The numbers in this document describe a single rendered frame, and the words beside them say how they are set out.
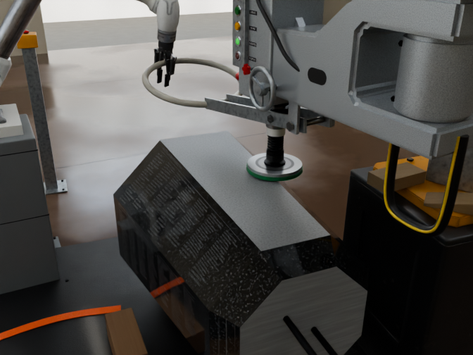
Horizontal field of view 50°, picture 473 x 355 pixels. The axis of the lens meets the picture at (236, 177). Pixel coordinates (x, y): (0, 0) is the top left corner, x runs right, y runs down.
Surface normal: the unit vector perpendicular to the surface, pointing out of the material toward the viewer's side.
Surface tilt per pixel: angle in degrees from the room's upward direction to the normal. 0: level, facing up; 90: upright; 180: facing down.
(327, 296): 90
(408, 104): 90
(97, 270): 0
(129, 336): 0
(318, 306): 90
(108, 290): 0
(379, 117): 90
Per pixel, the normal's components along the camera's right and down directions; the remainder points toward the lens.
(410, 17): -0.85, 0.22
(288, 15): 0.53, 0.37
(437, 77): -0.36, 0.40
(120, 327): 0.00, -0.90
